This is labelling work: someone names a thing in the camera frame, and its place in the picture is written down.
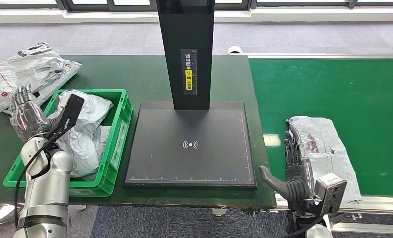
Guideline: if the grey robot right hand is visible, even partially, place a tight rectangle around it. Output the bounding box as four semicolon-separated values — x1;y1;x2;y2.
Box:
258;129;316;203

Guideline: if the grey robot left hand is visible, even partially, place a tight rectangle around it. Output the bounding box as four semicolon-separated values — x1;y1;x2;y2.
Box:
9;84;53;142

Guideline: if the grey poly mailer red print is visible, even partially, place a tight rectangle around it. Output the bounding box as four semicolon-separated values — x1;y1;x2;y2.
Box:
56;124;112;179
48;90;114;139
286;116;362;205

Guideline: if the green conveyor belt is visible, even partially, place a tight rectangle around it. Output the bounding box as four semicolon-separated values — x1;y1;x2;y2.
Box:
248;58;393;198

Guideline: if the black inbound scanner machine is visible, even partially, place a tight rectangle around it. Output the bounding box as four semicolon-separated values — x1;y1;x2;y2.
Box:
123;0;258;190

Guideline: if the white bag with black letters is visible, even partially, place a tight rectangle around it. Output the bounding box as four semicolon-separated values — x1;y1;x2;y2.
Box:
32;73;82;108

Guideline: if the white crumpled courier bag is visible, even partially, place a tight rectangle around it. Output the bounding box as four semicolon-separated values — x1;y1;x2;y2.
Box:
0;42;82;114

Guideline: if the green plastic crate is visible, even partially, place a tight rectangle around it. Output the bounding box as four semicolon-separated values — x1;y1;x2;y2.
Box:
3;88;134;198

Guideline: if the black yellow ruler label sticker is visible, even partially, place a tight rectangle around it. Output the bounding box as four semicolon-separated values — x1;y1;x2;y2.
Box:
180;48;197;96

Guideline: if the white window sill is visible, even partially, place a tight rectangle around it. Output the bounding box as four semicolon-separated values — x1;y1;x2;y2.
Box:
0;7;393;24

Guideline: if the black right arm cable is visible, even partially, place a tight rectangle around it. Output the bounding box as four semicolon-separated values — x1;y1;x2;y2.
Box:
278;213;326;238

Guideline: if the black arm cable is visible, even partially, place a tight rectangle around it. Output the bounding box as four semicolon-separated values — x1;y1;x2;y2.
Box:
278;213;326;238
13;127;66;228

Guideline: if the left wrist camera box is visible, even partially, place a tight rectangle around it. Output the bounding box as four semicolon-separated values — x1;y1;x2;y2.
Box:
45;93;85;140

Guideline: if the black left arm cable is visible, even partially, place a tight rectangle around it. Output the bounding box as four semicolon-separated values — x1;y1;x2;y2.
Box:
13;127;66;228

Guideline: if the aluminium conveyor frame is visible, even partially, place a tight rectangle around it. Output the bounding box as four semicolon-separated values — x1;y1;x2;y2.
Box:
247;53;393;235

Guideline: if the dark window frame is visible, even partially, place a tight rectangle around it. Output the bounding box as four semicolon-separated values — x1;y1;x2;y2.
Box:
0;0;393;11

